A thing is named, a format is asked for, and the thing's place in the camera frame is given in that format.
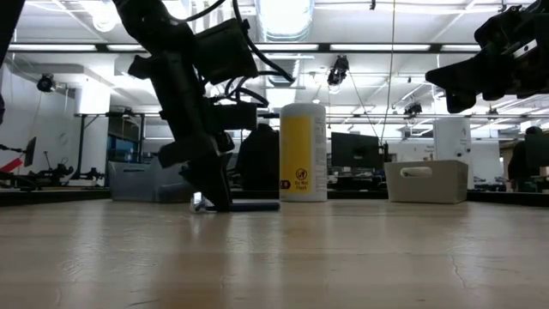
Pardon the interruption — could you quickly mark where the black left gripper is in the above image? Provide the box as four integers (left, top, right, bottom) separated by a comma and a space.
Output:
127, 50, 259, 213

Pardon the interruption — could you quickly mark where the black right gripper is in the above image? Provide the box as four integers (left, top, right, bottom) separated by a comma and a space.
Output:
425, 3, 549, 115

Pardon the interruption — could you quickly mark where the grey translucent plastic bin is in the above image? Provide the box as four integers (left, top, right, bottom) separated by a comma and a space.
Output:
106, 159, 195, 203

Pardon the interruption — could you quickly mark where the blue disposable razor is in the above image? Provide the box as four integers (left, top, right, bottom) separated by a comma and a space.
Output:
190, 191, 281, 215

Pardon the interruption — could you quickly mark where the white wipes canister yellow label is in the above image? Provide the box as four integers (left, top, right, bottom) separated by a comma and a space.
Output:
279, 102, 329, 203

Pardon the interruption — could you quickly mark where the black monitor on arm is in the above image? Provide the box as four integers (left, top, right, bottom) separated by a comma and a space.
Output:
23, 136, 38, 168

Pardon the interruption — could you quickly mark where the black hanging ceiling device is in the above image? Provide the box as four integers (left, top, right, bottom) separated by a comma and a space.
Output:
402, 100, 424, 119

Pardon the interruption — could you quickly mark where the black high-back chair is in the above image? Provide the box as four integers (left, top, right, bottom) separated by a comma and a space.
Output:
235, 123, 281, 192

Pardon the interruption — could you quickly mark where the blue screen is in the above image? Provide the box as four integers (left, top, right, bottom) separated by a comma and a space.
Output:
106, 134, 139, 163

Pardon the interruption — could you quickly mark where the person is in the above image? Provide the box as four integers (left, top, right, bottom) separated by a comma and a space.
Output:
507, 125, 549, 193

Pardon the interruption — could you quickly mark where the dark computer monitor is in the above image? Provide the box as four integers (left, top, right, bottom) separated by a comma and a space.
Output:
330, 131, 383, 171

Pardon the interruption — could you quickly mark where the red object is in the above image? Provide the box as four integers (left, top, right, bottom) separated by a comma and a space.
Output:
0, 157, 24, 173

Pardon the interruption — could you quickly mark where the thin black hanging cable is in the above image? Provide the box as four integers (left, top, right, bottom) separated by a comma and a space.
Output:
378, 0, 396, 146

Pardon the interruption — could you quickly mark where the black overhead frame bar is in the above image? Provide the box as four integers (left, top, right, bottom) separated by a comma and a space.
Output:
7, 42, 484, 54

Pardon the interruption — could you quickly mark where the beige plastic handled bin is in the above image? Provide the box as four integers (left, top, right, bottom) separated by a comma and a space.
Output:
383, 159, 470, 205

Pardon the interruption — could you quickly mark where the black hanging ceiling camera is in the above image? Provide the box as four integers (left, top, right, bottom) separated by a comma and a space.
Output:
36, 73, 57, 94
326, 54, 351, 88

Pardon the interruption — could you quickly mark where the black background workstation frame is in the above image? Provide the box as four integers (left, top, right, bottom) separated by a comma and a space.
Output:
75, 111, 172, 180

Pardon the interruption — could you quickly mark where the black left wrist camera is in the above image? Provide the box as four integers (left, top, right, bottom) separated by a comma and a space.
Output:
193, 17, 260, 86

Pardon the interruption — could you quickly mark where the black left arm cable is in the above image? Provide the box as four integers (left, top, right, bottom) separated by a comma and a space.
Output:
171, 0, 297, 109

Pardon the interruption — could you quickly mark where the black aluminium table frame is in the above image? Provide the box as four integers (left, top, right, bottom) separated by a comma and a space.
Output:
0, 187, 549, 209

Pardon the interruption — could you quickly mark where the round silver ceiling duct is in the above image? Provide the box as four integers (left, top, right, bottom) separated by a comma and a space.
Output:
256, 0, 316, 43

